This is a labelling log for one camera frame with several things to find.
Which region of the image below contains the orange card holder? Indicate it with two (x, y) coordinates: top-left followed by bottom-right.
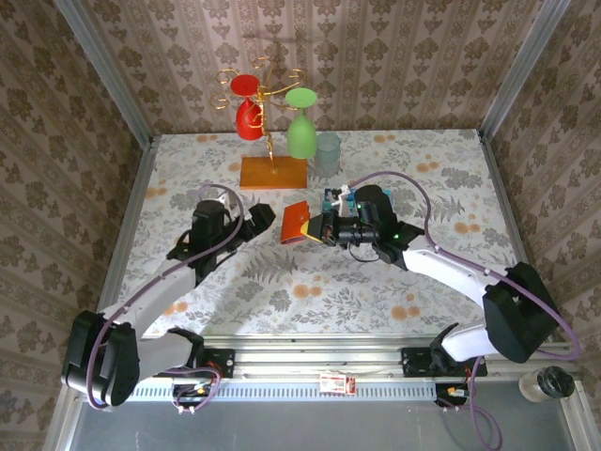
(280, 199), (312, 246)

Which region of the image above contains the gold glass rack stand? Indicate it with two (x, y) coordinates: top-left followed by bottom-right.
(209, 55), (310, 192)

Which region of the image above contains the clear plastic cup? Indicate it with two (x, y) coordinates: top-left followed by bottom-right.
(313, 132), (342, 179)

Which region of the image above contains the green wine glass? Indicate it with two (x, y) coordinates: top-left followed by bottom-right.
(285, 87), (318, 160)

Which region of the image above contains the red wine glass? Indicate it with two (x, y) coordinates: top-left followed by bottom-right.
(229, 73), (265, 141)

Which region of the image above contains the red white sticker label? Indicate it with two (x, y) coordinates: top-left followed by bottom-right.
(318, 374), (357, 395)

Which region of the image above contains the glass jar with black lid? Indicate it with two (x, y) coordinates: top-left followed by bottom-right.
(517, 365), (577, 404)

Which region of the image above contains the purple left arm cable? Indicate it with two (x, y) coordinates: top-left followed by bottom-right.
(86, 183), (245, 417)

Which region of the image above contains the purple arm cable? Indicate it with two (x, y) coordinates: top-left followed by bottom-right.
(349, 171), (583, 451)
(86, 183), (245, 417)

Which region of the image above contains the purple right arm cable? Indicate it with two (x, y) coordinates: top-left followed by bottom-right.
(349, 171), (583, 451)

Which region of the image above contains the aluminium table side rail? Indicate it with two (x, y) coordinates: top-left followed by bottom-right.
(96, 135), (157, 339)
(477, 129), (555, 344)

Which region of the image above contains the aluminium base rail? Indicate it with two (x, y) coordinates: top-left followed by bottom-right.
(65, 332), (586, 403)

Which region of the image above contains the grey slotted cable duct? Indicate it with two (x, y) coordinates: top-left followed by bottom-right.
(124, 384), (438, 401)

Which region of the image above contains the black connector box with wires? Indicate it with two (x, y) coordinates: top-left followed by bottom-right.
(171, 382), (223, 418)
(434, 382), (471, 413)

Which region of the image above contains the aluminium frame post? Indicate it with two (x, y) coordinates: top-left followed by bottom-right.
(479, 0), (574, 140)
(54, 0), (155, 145)

